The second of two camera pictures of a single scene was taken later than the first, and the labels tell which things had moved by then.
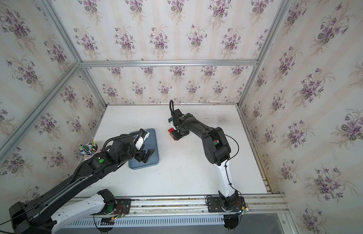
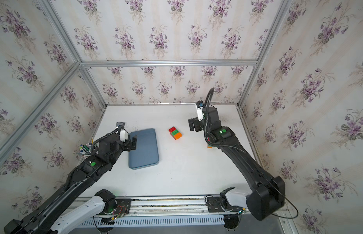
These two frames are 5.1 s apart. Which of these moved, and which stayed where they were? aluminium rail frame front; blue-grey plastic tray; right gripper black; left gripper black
Moved: left gripper black; right gripper black
Stayed: blue-grey plastic tray; aluminium rail frame front
